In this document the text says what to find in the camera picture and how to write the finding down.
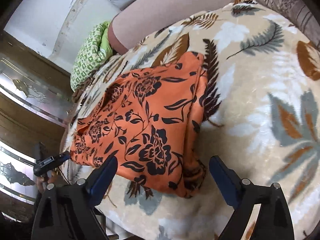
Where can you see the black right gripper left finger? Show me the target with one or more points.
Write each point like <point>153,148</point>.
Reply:
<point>67,212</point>

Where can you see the orange black floral cloth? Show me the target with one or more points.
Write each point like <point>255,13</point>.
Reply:
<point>149,119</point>

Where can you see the person's left hand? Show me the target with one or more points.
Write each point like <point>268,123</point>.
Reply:
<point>41,181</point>

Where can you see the wooden glass cabinet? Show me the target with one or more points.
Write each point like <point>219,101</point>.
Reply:
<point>35,105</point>

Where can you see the beige leaf pattern blanket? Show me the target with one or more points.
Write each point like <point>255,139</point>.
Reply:
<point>261,117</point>

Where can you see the green patterned folded cloth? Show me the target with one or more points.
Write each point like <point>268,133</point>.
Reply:
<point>93,53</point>

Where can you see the pink bolster pillow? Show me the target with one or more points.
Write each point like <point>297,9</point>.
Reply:
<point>144,17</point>

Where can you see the striped beige pillow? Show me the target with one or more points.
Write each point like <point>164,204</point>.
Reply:
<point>299,14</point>

